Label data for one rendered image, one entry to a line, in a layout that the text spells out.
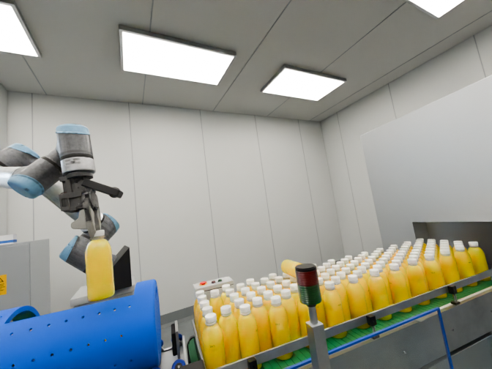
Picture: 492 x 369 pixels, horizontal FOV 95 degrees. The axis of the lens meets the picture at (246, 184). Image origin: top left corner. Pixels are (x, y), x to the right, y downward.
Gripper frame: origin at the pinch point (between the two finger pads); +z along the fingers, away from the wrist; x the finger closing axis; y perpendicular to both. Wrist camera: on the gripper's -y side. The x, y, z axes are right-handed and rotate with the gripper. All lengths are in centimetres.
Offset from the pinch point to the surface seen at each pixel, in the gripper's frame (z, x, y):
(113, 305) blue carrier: 23.7, -3.6, -0.4
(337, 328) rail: 55, 4, -73
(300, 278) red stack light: 27, 22, -55
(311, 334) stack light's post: 43, 21, -54
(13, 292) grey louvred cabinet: 21, -143, 104
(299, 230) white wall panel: 64, -342, -250
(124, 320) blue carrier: 28.2, -0.6, -3.4
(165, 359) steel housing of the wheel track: 52, -19, -10
